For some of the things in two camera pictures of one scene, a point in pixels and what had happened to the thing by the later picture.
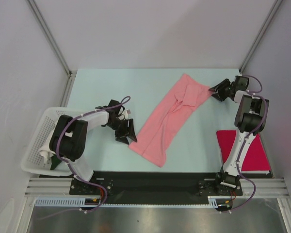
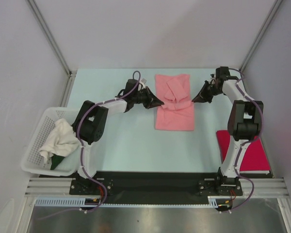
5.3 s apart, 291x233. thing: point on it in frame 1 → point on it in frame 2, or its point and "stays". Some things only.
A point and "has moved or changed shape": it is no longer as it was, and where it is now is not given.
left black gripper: x=127 y=131 → x=152 y=101
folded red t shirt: x=255 y=158 stays
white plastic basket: x=33 y=162 stays
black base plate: x=142 y=185 stays
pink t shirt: x=152 y=139 has moved or changed shape
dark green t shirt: x=55 y=160 stays
